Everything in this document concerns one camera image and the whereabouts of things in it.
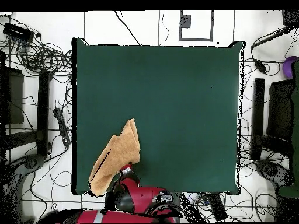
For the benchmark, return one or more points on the purple round object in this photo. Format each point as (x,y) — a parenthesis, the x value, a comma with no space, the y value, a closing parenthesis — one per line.
(287,66)

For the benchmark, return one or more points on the dark green table cloth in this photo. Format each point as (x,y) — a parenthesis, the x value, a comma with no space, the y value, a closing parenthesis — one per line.
(163,81)

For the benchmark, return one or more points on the long black power strip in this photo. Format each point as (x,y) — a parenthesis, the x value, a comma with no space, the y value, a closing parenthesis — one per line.
(217,207)

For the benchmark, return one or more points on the dark panel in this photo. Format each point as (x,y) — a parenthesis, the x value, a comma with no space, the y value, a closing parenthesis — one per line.
(16,98)
(280,109)

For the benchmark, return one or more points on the tan terry towel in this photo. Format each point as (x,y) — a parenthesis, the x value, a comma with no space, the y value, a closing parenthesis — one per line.
(116,154)

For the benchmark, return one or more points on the dark green fabric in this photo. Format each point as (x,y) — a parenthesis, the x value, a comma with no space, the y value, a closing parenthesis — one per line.
(296,116)

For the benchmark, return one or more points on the black stand bar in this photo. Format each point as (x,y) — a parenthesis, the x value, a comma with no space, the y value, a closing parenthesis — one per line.
(258,116)
(43,112)

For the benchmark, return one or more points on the grey square floor frame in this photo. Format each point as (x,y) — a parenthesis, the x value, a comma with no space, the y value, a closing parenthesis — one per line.
(196,39)

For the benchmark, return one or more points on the black rod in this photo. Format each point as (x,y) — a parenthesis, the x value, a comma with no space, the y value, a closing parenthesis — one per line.
(268,38)

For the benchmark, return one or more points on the black network switch box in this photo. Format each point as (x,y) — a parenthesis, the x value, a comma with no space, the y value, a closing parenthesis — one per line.
(18,31)

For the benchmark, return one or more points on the grey stand foot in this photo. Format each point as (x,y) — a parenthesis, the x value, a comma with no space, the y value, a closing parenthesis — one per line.
(30,162)
(271,170)

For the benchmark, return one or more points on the black corner box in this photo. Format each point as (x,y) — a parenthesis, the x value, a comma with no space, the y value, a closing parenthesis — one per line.
(290,17)

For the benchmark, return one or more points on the black power adapter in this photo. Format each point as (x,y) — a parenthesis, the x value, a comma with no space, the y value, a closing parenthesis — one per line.
(260,66)

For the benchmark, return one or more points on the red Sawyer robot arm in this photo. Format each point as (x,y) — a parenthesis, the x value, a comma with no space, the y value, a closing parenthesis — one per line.
(144,196)

